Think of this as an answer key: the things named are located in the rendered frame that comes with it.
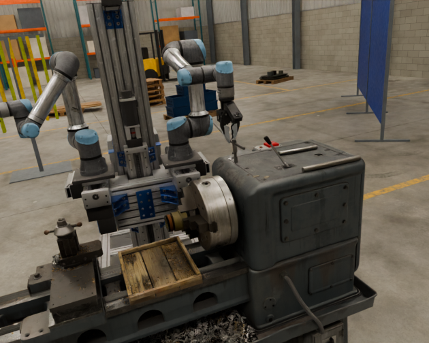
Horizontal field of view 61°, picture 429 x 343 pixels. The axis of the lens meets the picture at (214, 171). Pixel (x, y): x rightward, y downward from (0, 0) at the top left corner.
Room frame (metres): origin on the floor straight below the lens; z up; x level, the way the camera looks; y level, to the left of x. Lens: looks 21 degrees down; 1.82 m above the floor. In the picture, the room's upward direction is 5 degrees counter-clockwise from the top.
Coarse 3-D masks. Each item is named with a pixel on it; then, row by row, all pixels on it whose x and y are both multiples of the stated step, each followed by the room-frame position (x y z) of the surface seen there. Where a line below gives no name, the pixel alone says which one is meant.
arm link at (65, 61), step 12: (60, 60) 1.91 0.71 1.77; (72, 60) 1.93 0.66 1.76; (60, 72) 1.87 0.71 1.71; (72, 72) 1.90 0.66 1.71; (48, 84) 1.86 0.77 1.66; (60, 84) 1.86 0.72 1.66; (48, 96) 1.83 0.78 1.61; (36, 108) 1.80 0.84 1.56; (48, 108) 1.82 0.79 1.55; (36, 120) 1.78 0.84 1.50; (24, 132) 1.73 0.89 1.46; (36, 132) 1.75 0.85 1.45
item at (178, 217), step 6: (168, 216) 1.39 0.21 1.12; (174, 216) 1.38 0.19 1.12; (180, 216) 1.38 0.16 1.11; (186, 216) 1.40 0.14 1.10; (168, 222) 1.36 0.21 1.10; (174, 222) 1.37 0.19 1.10; (180, 222) 1.37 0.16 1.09; (168, 228) 1.36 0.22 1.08; (174, 228) 1.37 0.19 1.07; (180, 228) 1.37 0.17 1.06
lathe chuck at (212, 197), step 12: (192, 180) 1.49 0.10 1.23; (204, 180) 1.45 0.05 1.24; (204, 192) 1.37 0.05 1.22; (216, 192) 1.38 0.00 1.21; (204, 204) 1.33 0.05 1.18; (216, 204) 1.34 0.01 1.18; (204, 216) 1.35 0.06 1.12; (216, 216) 1.31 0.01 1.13; (228, 216) 1.32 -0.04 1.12; (228, 228) 1.32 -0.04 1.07; (204, 240) 1.38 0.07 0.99; (216, 240) 1.31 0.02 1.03; (228, 240) 1.34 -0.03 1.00
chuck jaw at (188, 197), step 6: (186, 186) 1.49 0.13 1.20; (186, 192) 1.48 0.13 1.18; (192, 192) 1.48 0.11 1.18; (180, 198) 1.45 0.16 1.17; (186, 198) 1.46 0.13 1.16; (192, 198) 1.46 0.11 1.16; (180, 204) 1.46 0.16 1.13; (186, 204) 1.44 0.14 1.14; (192, 204) 1.45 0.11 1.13; (180, 210) 1.42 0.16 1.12; (186, 210) 1.43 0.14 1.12
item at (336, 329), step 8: (288, 280) 1.29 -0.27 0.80; (296, 296) 1.27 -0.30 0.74; (304, 304) 1.26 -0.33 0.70; (312, 312) 1.25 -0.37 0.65; (320, 328) 1.25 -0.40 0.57; (328, 328) 1.37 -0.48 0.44; (336, 328) 1.37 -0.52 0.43; (304, 336) 1.39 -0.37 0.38; (312, 336) 1.33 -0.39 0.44; (320, 336) 1.34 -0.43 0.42; (328, 336) 1.36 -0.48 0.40; (336, 336) 1.37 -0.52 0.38
